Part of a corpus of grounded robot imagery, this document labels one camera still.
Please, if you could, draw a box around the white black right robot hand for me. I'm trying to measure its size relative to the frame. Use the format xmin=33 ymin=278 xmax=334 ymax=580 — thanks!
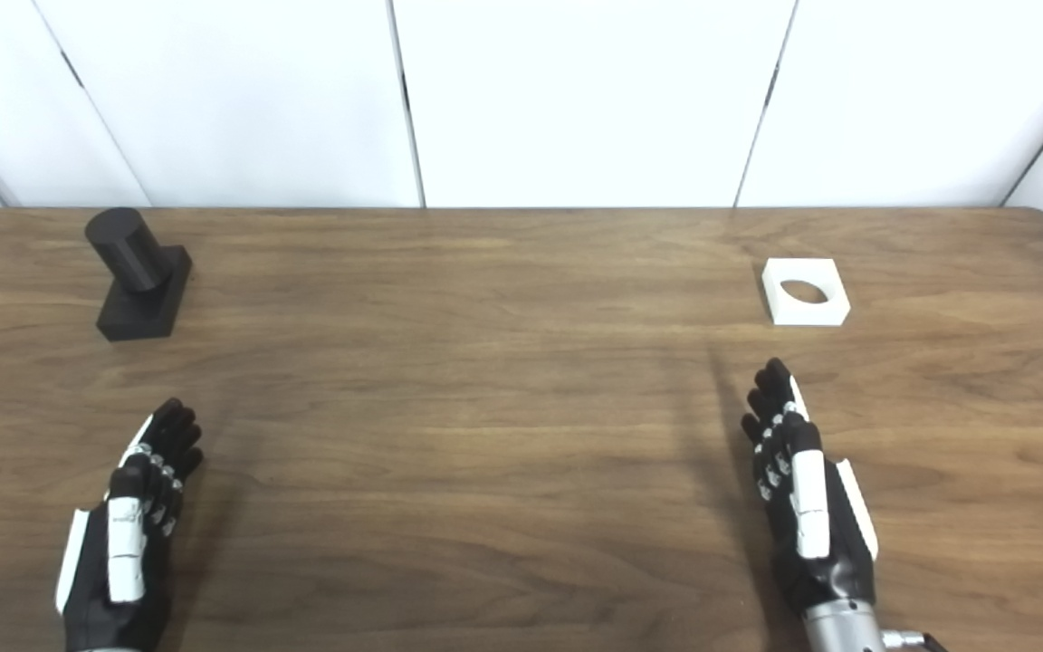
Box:
xmin=741 ymin=358 xmax=880 ymax=617

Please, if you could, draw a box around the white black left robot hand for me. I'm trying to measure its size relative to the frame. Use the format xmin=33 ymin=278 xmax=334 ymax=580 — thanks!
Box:
xmin=55 ymin=398 xmax=206 ymax=652

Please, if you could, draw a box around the black peg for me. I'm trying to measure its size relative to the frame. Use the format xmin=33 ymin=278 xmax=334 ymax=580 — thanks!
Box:
xmin=84 ymin=207 xmax=194 ymax=342

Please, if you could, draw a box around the white square piece with hole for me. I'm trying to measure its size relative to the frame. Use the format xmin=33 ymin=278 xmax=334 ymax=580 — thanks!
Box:
xmin=761 ymin=258 xmax=851 ymax=327

